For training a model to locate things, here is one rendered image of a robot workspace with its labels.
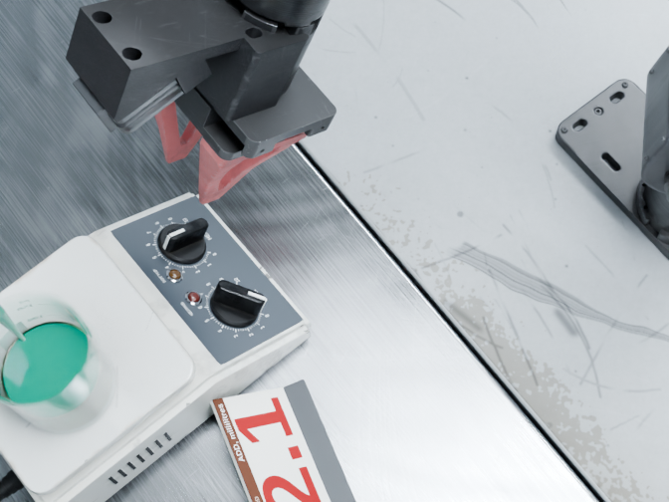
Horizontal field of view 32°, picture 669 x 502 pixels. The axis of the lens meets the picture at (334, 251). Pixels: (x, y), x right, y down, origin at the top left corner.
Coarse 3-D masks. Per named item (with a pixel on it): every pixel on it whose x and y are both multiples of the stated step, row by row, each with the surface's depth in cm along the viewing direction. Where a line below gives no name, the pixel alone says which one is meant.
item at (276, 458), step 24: (240, 408) 74; (264, 408) 75; (240, 432) 73; (264, 432) 74; (288, 432) 75; (264, 456) 73; (288, 456) 74; (264, 480) 72; (288, 480) 73; (312, 480) 74
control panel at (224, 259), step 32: (128, 224) 76; (160, 224) 77; (160, 256) 75; (224, 256) 77; (160, 288) 73; (192, 288) 74; (256, 288) 76; (192, 320) 73; (256, 320) 74; (288, 320) 75; (224, 352) 72
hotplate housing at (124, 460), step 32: (224, 224) 79; (128, 256) 74; (192, 352) 71; (256, 352) 73; (288, 352) 76; (192, 384) 70; (224, 384) 72; (160, 416) 70; (192, 416) 73; (128, 448) 70; (160, 448) 73; (96, 480) 69; (128, 480) 74
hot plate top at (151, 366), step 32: (64, 256) 72; (96, 256) 72; (32, 288) 71; (64, 288) 71; (96, 288) 71; (128, 288) 71; (96, 320) 70; (128, 320) 70; (160, 320) 70; (128, 352) 70; (160, 352) 69; (128, 384) 69; (160, 384) 69; (0, 416) 68; (128, 416) 68; (0, 448) 68; (32, 448) 68; (64, 448) 68; (96, 448) 68; (32, 480) 67; (64, 480) 67
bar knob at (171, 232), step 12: (168, 228) 76; (180, 228) 75; (192, 228) 75; (204, 228) 75; (168, 240) 74; (180, 240) 74; (192, 240) 76; (204, 240) 77; (168, 252) 75; (180, 252) 75; (192, 252) 76; (204, 252) 76
